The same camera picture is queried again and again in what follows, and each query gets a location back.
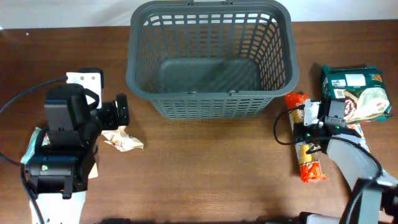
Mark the cream snack bag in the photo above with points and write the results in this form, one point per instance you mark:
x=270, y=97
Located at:
x=120, y=140

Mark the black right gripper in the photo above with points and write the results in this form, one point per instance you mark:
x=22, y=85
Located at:
x=303, y=134

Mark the blue Kleenex tissue multipack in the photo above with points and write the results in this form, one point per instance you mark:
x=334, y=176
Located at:
x=360, y=132

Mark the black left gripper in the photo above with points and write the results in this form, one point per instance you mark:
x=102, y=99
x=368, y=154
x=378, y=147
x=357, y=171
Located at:
x=115, y=111

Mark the green tortilla wrap package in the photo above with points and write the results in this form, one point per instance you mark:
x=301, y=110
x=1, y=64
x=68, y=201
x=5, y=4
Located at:
x=362, y=89

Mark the grey plastic basket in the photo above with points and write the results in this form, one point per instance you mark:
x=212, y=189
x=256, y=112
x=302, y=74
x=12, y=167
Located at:
x=217, y=59

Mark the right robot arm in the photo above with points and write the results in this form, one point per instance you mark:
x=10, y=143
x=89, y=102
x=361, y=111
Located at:
x=373, y=190

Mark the cream brown snack wrapper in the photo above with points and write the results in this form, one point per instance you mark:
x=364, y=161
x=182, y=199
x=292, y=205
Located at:
x=93, y=172

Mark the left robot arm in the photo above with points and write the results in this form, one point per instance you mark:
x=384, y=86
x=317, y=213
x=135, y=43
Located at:
x=56, y=176

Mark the teal snack bar wrapper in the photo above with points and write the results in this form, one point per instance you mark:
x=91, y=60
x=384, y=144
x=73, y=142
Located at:
x=31, y=146

